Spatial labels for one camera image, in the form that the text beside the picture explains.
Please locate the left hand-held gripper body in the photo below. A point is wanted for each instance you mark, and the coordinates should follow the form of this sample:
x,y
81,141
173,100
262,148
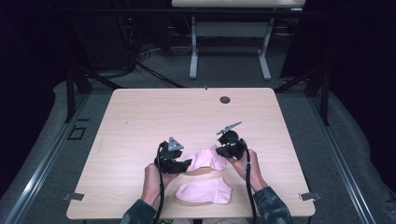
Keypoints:
x,y
169,158

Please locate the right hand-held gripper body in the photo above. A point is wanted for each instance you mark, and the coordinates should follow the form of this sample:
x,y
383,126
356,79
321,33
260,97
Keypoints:
x,y
232,144

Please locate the pink sock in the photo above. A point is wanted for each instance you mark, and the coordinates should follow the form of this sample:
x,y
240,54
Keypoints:
x,y
205,191
207,158

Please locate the person's left hand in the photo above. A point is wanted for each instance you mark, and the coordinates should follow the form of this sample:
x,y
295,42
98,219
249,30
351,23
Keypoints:
x,y
154,185

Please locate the person's right hand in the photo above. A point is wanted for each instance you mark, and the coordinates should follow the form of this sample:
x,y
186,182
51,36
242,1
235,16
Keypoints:
x,y
252,174

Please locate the round table grommet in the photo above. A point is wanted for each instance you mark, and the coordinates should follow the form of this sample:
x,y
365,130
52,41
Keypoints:
x,y
224,100

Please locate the white metal-legged table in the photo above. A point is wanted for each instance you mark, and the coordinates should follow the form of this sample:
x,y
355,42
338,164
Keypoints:
x,y
232,29

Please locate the grey metal table bracket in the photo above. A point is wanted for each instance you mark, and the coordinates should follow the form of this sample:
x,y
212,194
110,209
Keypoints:
x,y
309,196
73,196

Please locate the black metal frame stand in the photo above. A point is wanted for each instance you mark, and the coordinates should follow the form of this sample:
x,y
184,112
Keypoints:
x,y
324,96
71,93

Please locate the aluminium floor rail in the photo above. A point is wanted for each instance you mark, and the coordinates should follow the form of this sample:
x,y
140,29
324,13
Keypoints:
x,y
342,168
40,174

